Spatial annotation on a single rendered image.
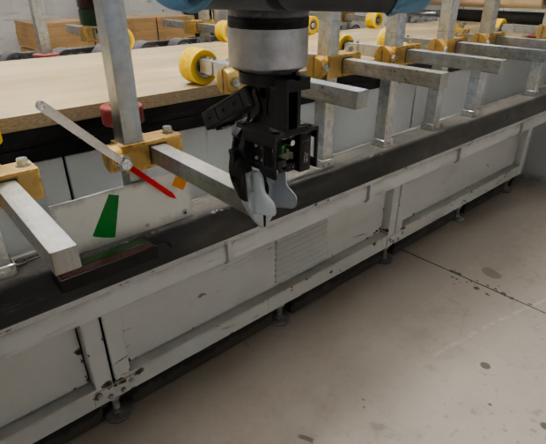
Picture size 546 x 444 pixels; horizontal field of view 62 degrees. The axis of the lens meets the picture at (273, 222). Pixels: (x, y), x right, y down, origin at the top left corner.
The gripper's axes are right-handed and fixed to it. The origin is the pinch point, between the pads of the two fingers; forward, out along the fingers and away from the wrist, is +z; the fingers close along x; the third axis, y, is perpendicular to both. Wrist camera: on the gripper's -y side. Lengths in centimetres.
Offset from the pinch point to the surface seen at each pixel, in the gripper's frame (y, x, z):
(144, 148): -28.6, -2.5, -3.2
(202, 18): -138, 82, -15
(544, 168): -45, 262, 73
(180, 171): -18.7, -1.5, -1.6
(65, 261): -3.5, -25.1, -1.5
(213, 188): -9.0, -1.5, -1.6
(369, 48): -41, 74, -13
